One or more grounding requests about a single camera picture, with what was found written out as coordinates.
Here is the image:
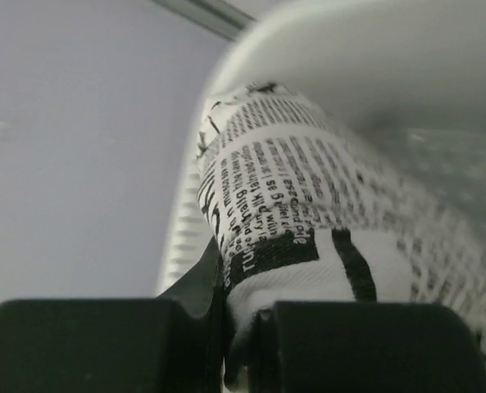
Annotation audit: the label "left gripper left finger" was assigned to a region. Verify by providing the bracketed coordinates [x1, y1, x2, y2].
[0, 242, 223, 392]

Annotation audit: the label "white plastic basket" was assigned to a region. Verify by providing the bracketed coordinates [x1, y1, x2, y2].
[154, 0, 486, 393]

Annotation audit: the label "newspaper print trousers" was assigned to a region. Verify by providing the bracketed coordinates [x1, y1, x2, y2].
[196, 83, 486, 389]

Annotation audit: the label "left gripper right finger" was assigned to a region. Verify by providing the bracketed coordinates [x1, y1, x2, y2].
[225, 301, 486, 393]

